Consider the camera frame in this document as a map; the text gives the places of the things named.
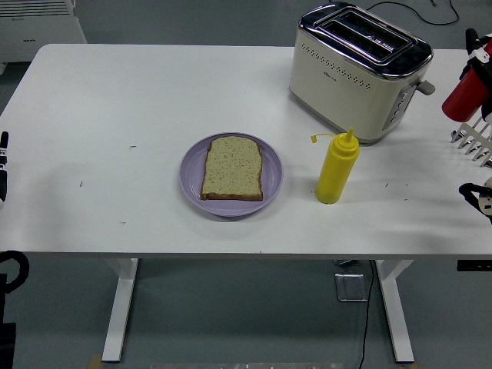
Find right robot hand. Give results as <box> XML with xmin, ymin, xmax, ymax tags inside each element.
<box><xmin>459</xmin><ymin>28</ymin><xmax>492</xmax><ymax>124</ymax></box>

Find white table leg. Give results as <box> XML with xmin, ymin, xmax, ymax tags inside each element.
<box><xmin>101</xmin><ymin>258</ymin><xmax>139</xmax><ymax>363</ymax></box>
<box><xmin>375</xmin><ymin>260</ymin><xmax>415</xmax><ymax>364</ymax></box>

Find black floor cable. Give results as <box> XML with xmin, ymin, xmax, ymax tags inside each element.
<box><xmin>358</xmin><ymin>260</ymin><xmax>376</xmax><ymax>369</ymax></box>

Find black table control panel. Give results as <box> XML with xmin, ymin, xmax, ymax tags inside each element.
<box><xmin>457</xmin><ymin>261</ymin><xmax>492</xmax><ymax>272</ymax></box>

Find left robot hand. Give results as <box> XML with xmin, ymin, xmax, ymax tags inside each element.
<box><xmin>0</xmin><ymin>131</ymin><xmax>9</xmax><ymax>211</ymax></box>

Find red squeeze bottle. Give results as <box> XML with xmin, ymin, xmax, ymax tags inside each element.
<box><xmin>440</xmin><ymin>38</ymin><xmax>492</xmax><ymax>123</ymax></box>

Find metal floor socket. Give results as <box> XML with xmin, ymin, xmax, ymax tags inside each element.
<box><xmin>334</xmin><ymin>272</ymin><xmax>370</xmax><ymax>303</ymax></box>

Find yellow squeeze bottle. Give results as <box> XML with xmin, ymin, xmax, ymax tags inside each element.
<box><xmin>310</xmin><ymin>127</ymin><xmax>361</xmax><ymax>205</ymax></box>

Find cream and chrome toaster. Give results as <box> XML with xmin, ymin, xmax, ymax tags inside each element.
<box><xmin>288</xmin><ymin>2</ymin><xmax>437</xmax><ymax>146</ymax></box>

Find white air conditioner unit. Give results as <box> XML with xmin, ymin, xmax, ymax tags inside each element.
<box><xmin>0</xmin><ymin>0</ymin><xmax>88</xmax><ymax>74</ymax></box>

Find purple plate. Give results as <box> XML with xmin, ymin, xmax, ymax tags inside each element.
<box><xmin>179</xmin><ymin>132</ymin><xmax>285</xmax><ymax>218</ymax></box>

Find slice of bread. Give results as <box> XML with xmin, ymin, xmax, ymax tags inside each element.
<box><xmin>200</xmin><ymin>136</ymin><xmax>265</xmax><ymax>202</ymax></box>

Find silver metal toast rack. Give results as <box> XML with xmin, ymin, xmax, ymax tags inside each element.
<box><xmin>449</xmin><ymin>115</ymin><xmax>492</xmax><ymax>169</ymax></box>

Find thin black cable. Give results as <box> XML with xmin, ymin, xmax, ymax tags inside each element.
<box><xmin>367</xmin><ymin>0</ymin><xmax>460</xmax><ymax>27</ymax></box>

